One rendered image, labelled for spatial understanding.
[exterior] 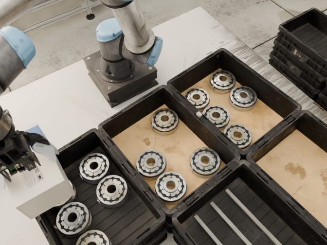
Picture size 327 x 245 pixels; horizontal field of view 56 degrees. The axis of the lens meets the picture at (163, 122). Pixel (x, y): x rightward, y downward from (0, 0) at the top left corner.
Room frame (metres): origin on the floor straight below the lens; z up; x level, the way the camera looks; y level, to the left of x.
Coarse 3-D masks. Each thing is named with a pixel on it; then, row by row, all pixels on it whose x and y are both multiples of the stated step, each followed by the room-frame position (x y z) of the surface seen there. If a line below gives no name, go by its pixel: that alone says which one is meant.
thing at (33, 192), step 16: (32, 128) 0.46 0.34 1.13; (48, 160) 0.36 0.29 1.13; (16, 176) 0.32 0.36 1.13; (32, 176) 0.32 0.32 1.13; (48, 176) 0.32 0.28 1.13; (64, 176) 0.33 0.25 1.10; (16, 192) 0.28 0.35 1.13; (32, 192) 0.28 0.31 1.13; (48, 192) 0.28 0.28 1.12; (64, 192) 0.29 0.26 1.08; (16, 208) 0.25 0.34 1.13; (32, 208) 0.26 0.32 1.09; (48, 208) 0.27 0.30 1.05
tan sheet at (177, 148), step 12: (144, 120) 0.67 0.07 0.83; (180, 120) 0.65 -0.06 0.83; (132, 132) 0.62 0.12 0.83; (144, 132) 0.61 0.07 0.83; (180, 132) 0.60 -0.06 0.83; (192, 132) 0.60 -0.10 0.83; (120, 144) 0.57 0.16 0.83; (132, 144) 0.56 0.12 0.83; (144, 144) 0.56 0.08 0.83; (156, 144) 0.56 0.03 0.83; (168, 144) 0.55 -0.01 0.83; (180, 144) 0.55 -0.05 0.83; (192, 144) 0.54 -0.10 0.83; (204, 144) 0.54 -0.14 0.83; (132, 156) 0.52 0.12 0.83; (168, 156) 0.50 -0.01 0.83; (180, 156) 0.50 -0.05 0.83; (168, 168) 0.46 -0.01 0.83; (180, 168) 0.45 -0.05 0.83; (192, 180) 0.41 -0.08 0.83; (204, 180) 0.40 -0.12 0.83
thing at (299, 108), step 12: (204, 60) 0.86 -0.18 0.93; (240, 60) 0.85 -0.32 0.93; (252, 72) 0.78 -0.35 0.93; (168, 84) 0.75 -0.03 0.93; (180, 96) 0.69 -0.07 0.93; (288, 96) 0.66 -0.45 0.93; (192, 108) 0.63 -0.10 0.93; (300, 108) 0.60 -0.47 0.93; (204, 120) 0.58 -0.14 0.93; (288, 120) 0.55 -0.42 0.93; (252, 144) 0.47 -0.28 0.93; (240, 156) 0.44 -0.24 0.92
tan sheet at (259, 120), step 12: (204, 84) 0.82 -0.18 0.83; (216, 96) 0.76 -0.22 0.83; (228, 96) 0.75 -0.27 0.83; (228, 108) 0.69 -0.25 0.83; (252, 108) 0.68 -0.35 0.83; (264, 108) 0.68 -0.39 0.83; (240, 120) 0.63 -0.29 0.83; (252, 120) 0.63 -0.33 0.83; (264, 120) 0.63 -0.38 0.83; (276, 120) 0.62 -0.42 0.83; (252, 132) 0.58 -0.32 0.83; (264, 132) 0.57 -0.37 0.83
